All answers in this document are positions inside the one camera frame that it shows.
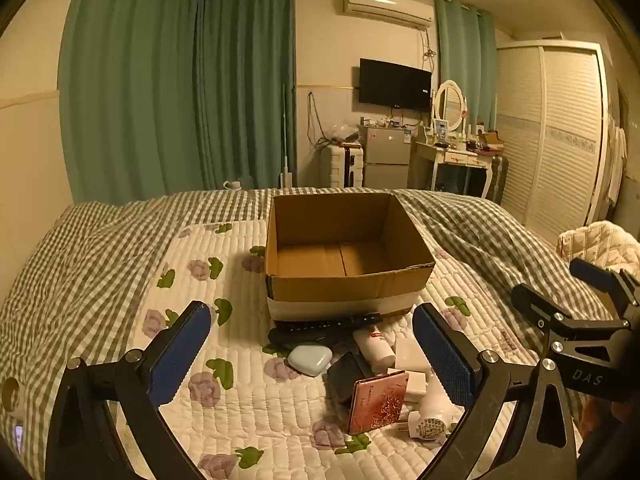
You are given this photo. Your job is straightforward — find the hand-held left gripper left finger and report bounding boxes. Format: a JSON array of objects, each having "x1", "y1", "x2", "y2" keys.
[{"x1": 45, "y1": 301, "x2": 213, "y2": 480}]

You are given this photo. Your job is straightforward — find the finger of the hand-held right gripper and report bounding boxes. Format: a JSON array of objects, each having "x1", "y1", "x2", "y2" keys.
[
  {"x1": 511, "y1": 283, "x2": 630, "y2": 356},
  {"x1": 569, "y1": 258, "x2": 640, "y2": 311}
]

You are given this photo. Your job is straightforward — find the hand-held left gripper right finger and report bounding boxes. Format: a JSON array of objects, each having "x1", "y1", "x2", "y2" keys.
[{"x1": 412, "y1": 303, "x2": 583, "y2": 480}]

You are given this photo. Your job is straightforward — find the cardboard box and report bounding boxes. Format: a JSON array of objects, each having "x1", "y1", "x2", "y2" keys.
[{"x1": 265, "y1": 192, "x2": 437, "y2": 322}]

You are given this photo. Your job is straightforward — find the cream quilted cushion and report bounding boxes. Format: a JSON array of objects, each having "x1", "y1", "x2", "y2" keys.
[{"x1": 556, "y1": 220, "x2": 640, "y2": 273}]

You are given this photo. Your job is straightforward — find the flat white box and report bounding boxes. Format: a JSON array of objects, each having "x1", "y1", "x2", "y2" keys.
[{"x1": 395, "y1": 336, "x2": 433, "y2": 373}]

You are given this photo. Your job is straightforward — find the small white box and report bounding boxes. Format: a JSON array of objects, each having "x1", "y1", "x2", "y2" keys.
[{"x1": 402, "y1": 371, "x2": 431, "y2": 403}]

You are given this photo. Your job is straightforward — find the white rounded bottle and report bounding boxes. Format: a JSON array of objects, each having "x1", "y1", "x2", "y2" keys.
[{"x1": 420, "y1": 379, "x2": 452, "y2": 421}]

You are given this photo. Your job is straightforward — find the white charger plug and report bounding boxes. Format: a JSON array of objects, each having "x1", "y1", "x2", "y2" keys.
[{"x1": 407, "y1": 407, "x2": 449, "y2": 443}]

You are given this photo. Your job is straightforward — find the white bottle with red label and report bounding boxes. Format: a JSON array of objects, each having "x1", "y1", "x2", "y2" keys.
[{"x1": 352, "y1": 326, "x2": 397, "y2": 375}]

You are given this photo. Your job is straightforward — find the pink floral compact case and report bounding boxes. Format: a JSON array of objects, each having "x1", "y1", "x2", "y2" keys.
[{"x1": 347, "y1": 371, "x2": 408, "y2": 436}]

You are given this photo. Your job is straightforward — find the white floral quilt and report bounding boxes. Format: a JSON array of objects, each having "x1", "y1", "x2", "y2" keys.
[{"x1": 115, "y1": 220, "x2": 531, "y2": 480}]

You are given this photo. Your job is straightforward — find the small black box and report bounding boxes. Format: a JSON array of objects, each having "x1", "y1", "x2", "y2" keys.
[{"x1": 327, "y1": 351, "x2": 373, "y2": 403}]

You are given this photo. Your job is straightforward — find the black remote control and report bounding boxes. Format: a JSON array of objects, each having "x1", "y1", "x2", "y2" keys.
[{"x1": 295, "y1": 311, "x2": 383, "y2": 333}]

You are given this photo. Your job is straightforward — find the hanging white towel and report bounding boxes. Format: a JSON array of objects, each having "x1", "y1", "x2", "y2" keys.
[{"x1": 606, "y1": 114, "x2": 629, "y2": 206}]

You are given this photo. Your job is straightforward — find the black flat case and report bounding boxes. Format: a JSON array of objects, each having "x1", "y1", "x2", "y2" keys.
[{"x1": 268, "y1": 327, "x2": 358, "y2": 356}]

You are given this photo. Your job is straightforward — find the light blue rounded case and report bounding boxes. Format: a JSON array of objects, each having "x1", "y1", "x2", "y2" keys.
[{"x1": 287, "y1": 344, "x2": 333, "y2": 377}]

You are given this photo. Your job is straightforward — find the dark suitcase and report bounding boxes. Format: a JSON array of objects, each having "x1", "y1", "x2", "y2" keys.
[{"x1": 487, "y1": 155, "x2": 510, "y2": 204}]

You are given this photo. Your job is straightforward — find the grey checked blanket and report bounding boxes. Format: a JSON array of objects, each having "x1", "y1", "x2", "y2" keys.
[{"x1": 0, "y1": 187, "x2": 616, "y2": 461}]

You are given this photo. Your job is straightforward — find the white louvred wardrobe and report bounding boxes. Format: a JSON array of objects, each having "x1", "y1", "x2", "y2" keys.
[{"x1": 495, "y1": 40, "x2": 618, "y2": 233}]

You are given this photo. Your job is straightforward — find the brown box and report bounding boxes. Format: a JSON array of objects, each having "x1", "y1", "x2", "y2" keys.
[{"x1": 477, "y1": 131, "x2": 504, "y2": 154}]

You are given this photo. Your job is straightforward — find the white dressing table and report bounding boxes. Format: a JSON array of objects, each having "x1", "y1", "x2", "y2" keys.
[{"x1": 415, "y1": 137, "x2": 496, "y2": 198}]

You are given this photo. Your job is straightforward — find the silver mini fridge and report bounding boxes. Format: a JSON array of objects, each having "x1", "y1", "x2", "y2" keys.
[{"x1": 361, "y1": 125, "x2": 416, "y2": 188}]

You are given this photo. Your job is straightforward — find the white suitcase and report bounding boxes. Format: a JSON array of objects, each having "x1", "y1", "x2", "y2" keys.
[{"x1": 322, "y1": 144, "x2": 365, "y2": 188}]

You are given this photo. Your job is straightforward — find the white oval mirror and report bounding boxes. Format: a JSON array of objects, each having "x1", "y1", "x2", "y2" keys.
[{"x1": 431, "y1": 80, "x2": 468, "y2": 133}]

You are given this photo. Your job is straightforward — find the white pole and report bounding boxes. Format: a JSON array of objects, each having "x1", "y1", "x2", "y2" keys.
[{"x1": 279, "y1": 84, "x2": 297, "y2": 189}]

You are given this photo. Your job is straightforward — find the narrow green curtain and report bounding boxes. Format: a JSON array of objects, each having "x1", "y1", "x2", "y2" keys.
[{"x1": 434, "y1": 0, "x2": 498, "y2": 133}]

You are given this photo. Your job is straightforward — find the green window curtain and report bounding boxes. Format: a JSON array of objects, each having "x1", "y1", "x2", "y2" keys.
[
  {"x1": 59, "y1": 0, "x2": 203, "y2": 206},
  {"x1": 192, "y1": 0, "x2": 298, "y2": 192}
]

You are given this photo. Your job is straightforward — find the white air conditioner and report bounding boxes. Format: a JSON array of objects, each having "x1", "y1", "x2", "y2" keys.
[{"x1": 342, "y1": 0, "x2": 433, "y2": 31}]

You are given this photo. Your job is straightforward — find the black wall television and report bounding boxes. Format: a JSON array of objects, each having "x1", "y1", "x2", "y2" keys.
[{"x1": 359, "y1": 58, "x2": 433, "y2": 111}]

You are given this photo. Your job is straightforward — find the hanging black cables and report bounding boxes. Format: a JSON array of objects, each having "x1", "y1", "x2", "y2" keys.
[{"x1": 306, "y1": 91, "x2": 332, "y2": 150}]

